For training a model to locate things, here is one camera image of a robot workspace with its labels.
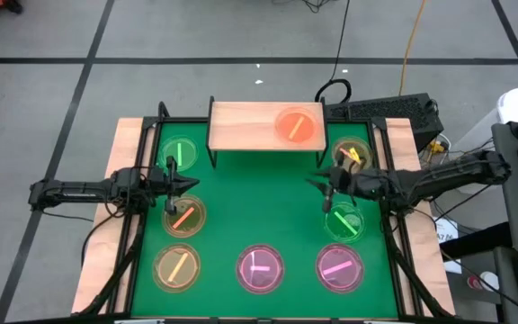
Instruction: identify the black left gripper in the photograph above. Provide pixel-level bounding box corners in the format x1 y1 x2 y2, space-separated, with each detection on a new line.
149 155 201 216

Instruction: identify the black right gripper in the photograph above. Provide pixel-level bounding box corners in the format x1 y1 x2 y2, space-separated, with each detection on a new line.
305 166 368 212

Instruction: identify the green translucent plate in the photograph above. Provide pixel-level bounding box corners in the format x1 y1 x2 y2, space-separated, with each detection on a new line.
323 201 366 245
157 134 200 173

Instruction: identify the amber translucent plate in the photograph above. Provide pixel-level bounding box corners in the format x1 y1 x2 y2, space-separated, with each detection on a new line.
331 136 374 172

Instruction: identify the orange plate with yellow stripe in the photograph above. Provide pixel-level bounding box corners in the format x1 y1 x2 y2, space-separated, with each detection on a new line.
151 243 201 294

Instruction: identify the pink translucent plate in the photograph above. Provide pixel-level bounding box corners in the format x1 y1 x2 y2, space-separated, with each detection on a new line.
235 244 286 295
315 243 365 294

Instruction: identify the wooden shelf with black legs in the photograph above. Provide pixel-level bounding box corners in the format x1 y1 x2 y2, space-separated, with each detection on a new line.
205 95 330 170

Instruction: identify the orange plate with red stripe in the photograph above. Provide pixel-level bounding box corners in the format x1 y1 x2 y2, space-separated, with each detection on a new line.
162 193 208 239

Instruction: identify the red translucent plate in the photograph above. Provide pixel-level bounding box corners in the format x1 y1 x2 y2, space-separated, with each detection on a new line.
274 106 320 145

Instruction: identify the green table mat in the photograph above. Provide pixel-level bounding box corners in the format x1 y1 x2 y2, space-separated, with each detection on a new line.
130 121 399 319

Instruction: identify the black vented computer box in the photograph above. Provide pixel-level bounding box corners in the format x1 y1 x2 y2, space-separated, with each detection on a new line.
326 93 444 152

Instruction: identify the white paper sheet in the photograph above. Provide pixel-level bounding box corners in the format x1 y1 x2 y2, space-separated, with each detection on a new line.
433 217 460 244

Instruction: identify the red and white round item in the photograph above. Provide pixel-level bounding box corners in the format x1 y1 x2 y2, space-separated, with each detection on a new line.
467 271 501 293

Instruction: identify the black aluminium table frame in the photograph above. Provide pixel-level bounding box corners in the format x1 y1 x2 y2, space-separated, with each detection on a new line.
72 101 456 321

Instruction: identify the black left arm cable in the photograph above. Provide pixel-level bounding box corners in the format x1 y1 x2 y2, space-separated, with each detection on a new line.
80 207 128 269

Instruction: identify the black floor cable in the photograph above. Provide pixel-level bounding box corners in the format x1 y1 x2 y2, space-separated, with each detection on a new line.
314 0 353 104

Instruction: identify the yellow floor cable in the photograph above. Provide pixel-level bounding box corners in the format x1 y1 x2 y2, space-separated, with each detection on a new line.
397 0 429 96

